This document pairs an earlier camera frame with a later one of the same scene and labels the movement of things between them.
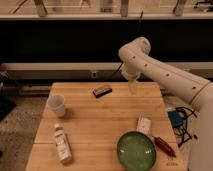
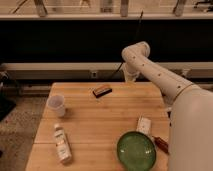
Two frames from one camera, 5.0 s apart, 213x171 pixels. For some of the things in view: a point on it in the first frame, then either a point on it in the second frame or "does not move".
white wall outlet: [94, 74] does not move
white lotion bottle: [63, 144] does not move
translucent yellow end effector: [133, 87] → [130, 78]
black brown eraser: [102, 91] does not move
